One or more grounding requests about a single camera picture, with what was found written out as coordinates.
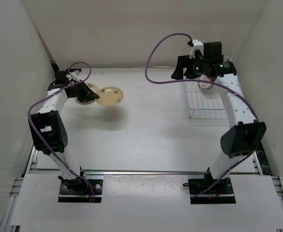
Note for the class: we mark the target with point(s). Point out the cream plate with orange pattern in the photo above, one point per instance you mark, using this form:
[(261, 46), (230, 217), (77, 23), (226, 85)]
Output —
[(207, 84)]

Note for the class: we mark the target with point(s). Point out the black label sticker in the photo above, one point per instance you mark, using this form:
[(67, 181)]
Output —
[(74, 70)]

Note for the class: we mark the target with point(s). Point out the white wire dish rack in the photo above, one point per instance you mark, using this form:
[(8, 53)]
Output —
[(203, 104)]

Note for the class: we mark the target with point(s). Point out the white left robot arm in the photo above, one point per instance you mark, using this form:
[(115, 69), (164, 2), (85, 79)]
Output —
[(48, 131)]

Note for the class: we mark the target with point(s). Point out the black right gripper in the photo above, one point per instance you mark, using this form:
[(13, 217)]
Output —
[(185, 62)]

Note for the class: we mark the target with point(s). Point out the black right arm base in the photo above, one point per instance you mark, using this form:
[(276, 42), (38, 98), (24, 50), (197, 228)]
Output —
[(207, 190)]

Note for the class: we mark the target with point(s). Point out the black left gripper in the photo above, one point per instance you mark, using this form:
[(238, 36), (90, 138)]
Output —
[(87, 94)]

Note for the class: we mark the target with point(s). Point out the cream plate with dark print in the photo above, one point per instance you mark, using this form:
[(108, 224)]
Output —
[(92, 87)]

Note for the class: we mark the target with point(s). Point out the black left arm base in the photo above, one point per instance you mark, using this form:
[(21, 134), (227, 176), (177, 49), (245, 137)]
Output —
[(84, 195)]

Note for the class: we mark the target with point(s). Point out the small cream printed plate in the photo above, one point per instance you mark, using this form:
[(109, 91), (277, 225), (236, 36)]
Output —
[(109, 96)]

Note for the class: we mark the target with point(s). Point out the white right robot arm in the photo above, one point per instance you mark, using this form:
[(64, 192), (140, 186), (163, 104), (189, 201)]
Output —
[(245, 131)]

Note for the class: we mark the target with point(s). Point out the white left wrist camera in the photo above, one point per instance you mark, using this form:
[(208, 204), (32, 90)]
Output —
[(74, 76)]

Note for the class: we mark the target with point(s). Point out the aluminium frame rail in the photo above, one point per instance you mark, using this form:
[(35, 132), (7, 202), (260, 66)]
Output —
[(103, 172)]

